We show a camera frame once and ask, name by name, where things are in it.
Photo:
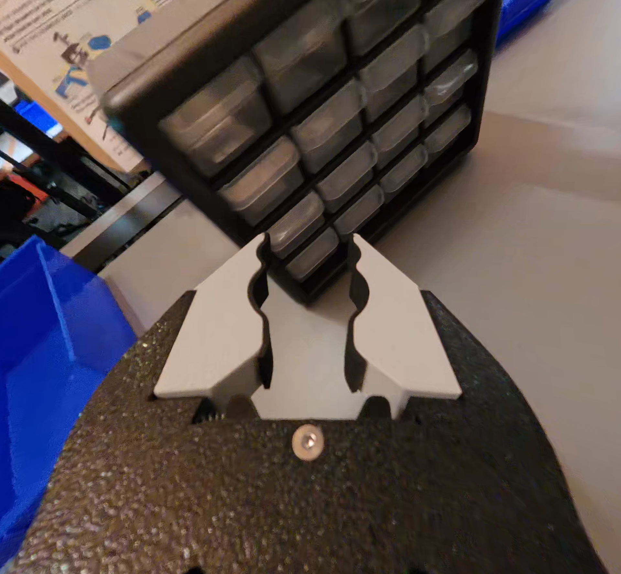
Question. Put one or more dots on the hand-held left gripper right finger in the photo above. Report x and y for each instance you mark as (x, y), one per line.
(402, 341)

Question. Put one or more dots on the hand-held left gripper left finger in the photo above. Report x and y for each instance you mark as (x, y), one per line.
(213, 341)

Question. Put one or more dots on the black small-parts drawer cabinet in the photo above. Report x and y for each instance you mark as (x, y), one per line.
(140, 113)

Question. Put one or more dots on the black metal shelf rack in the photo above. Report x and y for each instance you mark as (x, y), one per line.
(58, 147)

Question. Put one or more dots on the set of clear plastic drawers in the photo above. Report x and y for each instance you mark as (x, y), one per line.
(310, 55)

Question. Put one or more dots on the brown cardboard backing board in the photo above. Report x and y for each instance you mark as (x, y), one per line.
(7, 67)

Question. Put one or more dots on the printed instruction sheet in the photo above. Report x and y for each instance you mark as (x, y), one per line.
(72, 2)

